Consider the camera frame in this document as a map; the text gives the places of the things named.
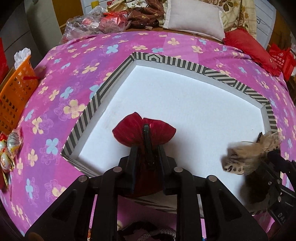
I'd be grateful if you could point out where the red velvet hair bow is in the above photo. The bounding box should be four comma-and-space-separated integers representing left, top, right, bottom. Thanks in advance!
112, 112, 177, 148

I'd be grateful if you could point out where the leopard print hair bow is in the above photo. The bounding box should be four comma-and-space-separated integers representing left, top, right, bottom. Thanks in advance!
221, 132, 281, 175

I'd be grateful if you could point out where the striped black white tray box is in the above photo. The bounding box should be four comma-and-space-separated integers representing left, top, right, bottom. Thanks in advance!
61, 52, 277, 214

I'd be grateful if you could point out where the pink floral bed sheet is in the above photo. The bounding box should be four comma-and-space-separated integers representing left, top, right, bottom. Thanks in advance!
1, 31, 295, 234

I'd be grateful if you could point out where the wrapped egg ornament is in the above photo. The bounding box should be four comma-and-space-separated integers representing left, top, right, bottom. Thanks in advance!
6, 128, 23, 158

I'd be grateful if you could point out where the lucky cat figurine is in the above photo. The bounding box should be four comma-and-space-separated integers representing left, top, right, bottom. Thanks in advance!
0, 133, 15, 173

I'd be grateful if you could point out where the red paper bag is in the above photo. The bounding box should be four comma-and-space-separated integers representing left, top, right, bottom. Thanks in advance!
269, 43, 295, 82

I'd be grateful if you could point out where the orange plastic basket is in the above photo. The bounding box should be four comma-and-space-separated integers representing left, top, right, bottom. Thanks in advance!
0, 56, 39, 135

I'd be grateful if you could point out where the clear plastic bag of items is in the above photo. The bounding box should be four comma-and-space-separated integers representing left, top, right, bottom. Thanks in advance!
60, 6, 130, 44

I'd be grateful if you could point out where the red cushion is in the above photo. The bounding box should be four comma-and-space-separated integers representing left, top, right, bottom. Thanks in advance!
223, 28, 281, 77

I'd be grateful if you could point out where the brown patterned cloth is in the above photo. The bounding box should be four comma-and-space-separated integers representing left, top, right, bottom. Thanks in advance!
107, 0, 165, 30

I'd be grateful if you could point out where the white tissue in basket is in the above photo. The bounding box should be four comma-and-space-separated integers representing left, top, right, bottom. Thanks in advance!
14, 48, 31, 69

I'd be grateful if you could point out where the white small pillow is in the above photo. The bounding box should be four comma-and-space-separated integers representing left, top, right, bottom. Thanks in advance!
163, 1, 225, 41

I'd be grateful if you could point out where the floral beige quilt pillow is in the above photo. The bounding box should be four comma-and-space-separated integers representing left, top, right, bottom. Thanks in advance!
203, 0, 257, 39

